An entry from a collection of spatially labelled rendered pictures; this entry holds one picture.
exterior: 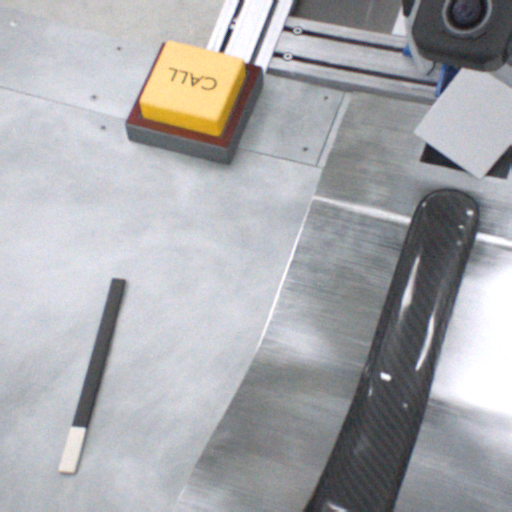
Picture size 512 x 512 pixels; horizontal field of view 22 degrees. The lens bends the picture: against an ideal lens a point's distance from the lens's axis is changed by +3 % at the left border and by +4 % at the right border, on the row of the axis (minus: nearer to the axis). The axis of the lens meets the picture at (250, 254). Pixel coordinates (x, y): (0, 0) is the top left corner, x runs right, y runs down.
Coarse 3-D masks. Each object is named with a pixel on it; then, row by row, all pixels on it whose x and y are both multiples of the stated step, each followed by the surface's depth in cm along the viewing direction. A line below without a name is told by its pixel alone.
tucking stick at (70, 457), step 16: (112, 288) 89; (112, 304) 88; (112, 320) 88; (96, 336) 87; (96, 352) 86; (96, 368) 86; (96, 384) 85; (80, 400) 85; (80, 416) 84; (80, 432) 83; (80, 448) 83; (64, 464) 82
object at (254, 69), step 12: (156, 60) 98; (252, 72) 97; (144, 84) 97; (252, 84) 96; (240, 96) 96; (132, 108) 95; (240, 108) 95; (132, 120) 95; (144, 120) 95; (168, 132) 94; (180, 132) 94; (192, 132) 94; (228, 132) 94; (216, 144) 93; (228, 144) 93
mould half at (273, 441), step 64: (384, 128) 84; (320, 192) 82; (384, 192) 82; (320, 256) 80; (384, 256) 80; (320, 320) 78; (256, 384) 75; (320, 384) 75; (448, 384) 75; (256, 448) 70; (320, 448) 71; (448, 448) 72
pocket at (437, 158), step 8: (424, 152) 84; (432, 152) 87; (440, 152) 87; (504, 152) 86; (424, 160) 85; (432, 160) 86; (440, 160) 86; (448, 160) 86; (504, 160) 86; (448, 168) 86; (456, 168) 86; (464, 168) 86; (496, 168) 86; (504, 168) 86; (488, 176) 85; (496, 176) 85; (504, 176) 85
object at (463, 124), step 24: (480, 72) 79; (504, 72) 80; (456, 96) 80; (480, 96) 79; (504, 96) 79; (432, 120) 81; (456, 120) 80; (480, 120) 80; (504, 120) 79; (432, 144) 81; (456, 144) 81; (480, 144) 80; (504, 144) 80; (480, 168) 81
